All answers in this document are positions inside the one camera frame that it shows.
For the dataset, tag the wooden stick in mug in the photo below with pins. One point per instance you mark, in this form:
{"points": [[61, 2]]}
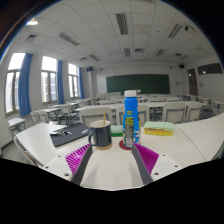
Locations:
{"points": [[104, 119]]}

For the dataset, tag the black wall speaker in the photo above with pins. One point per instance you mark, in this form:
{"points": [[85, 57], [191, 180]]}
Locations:
{"points": [[181, 66], [90, 69]]}

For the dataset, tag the green chalkboard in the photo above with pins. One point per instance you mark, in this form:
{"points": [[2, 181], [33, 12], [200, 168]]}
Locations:
{"points": [[140, 83]]}

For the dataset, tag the dark transom window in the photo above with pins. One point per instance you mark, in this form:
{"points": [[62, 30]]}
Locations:
{"points": [[210, 68]]}

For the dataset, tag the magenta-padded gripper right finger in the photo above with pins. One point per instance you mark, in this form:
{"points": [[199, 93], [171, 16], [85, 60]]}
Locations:
{"points": [[146, 159]]}

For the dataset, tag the group of ceiling lights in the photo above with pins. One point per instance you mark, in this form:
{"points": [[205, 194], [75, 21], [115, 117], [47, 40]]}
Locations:
{"points": [[121, 23]]}

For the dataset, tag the dark classroom door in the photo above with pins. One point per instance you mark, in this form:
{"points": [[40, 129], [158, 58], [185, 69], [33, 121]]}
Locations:
{"points": [[192, 82]]}

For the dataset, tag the flat round red coaster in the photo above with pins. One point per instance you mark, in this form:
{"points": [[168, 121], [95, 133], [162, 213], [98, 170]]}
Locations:
{"points": [[121, 145]]}

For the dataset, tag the yellow and green sponge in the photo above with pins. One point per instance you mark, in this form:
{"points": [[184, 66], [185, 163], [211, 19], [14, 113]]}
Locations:
{"points": [[159, 128]]}

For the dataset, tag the blue drink bottle white cap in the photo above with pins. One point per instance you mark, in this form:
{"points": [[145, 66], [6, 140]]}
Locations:
{"points": [[131, 116]]}

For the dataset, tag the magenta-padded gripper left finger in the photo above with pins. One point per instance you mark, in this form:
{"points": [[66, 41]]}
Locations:
{"points": [[78, 160]]}

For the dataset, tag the dark mug with cork base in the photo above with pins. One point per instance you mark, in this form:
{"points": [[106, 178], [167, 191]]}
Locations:
{"points": [[101, 135]]}

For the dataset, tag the blue curtain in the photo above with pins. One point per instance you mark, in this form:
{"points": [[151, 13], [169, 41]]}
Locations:
{"points": [[26, 85], [60, 81], [81, 83]]}

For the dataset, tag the group of classroom desks and chairs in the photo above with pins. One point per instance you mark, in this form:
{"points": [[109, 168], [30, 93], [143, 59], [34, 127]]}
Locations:
{"points": [[95, 115]]}

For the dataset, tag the classroom window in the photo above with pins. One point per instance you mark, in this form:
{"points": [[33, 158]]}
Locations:
{"points": [[12, 83], [73, 81], [49, 80]]}

